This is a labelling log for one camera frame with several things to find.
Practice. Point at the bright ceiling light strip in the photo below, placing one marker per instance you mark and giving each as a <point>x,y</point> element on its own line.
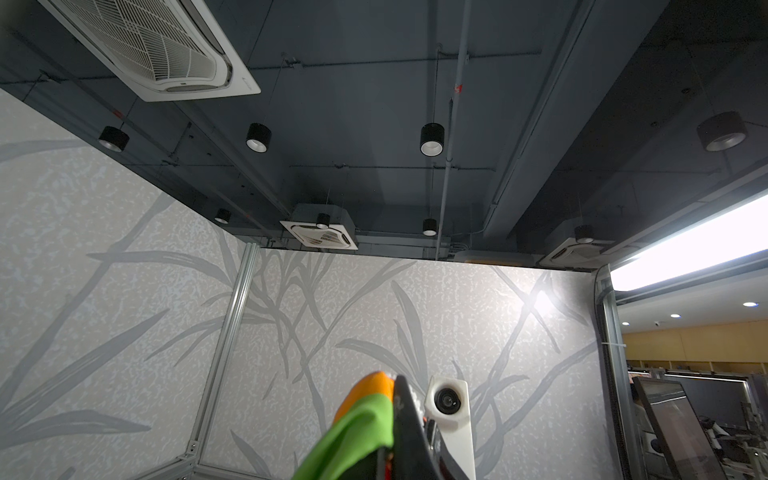
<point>730,235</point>

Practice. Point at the colourful rainbow hooded kids jacket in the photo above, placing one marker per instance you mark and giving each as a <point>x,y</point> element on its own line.
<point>362,427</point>

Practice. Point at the black computer monitor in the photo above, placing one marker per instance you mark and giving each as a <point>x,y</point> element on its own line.
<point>684,443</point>

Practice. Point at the middle ceiling air conditioner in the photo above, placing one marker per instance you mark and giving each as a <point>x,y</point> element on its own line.
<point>322,226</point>

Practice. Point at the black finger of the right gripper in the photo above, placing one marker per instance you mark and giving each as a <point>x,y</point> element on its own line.
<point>411,457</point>

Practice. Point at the large ceiling air conditioner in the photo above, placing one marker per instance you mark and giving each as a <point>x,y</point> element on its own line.
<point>164,51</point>

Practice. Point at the right ceiling air conditioner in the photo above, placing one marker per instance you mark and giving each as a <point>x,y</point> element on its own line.
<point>577,243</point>

